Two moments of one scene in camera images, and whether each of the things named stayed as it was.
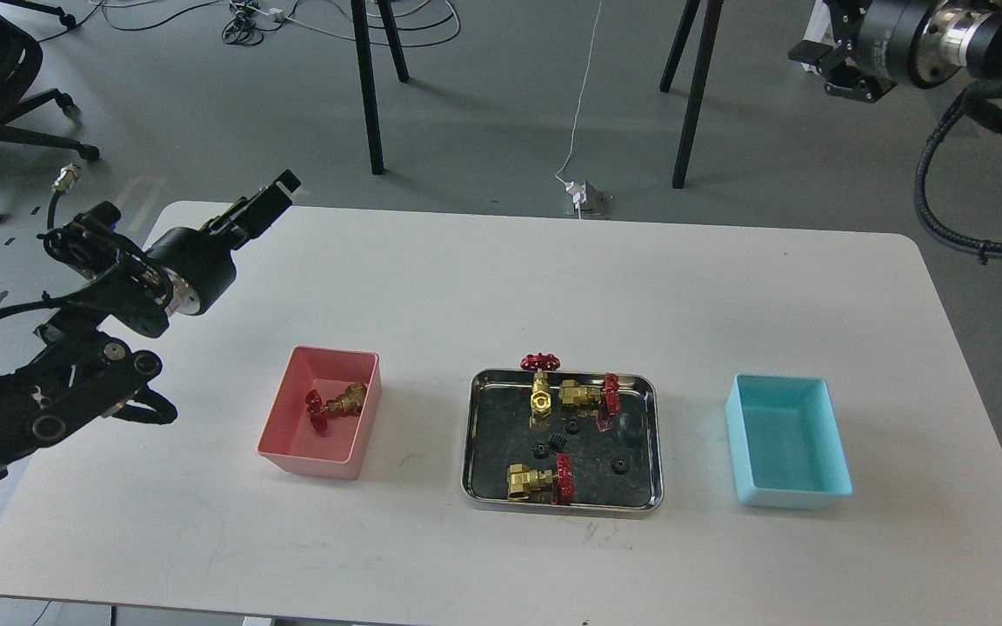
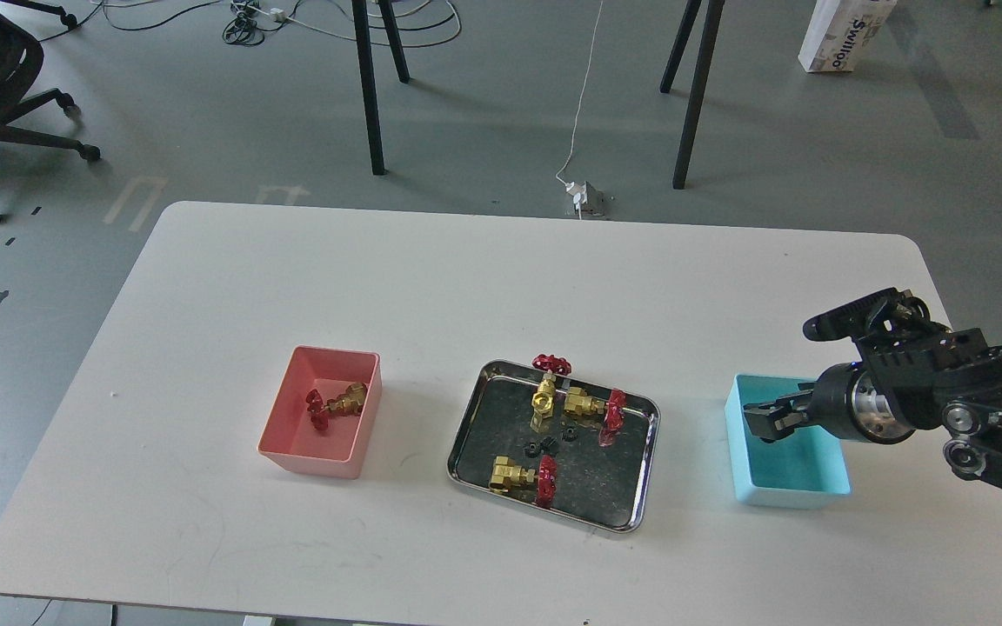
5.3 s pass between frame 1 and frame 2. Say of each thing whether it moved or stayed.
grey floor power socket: stayed
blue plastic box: stayed
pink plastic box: stayed
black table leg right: stayed
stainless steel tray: moved
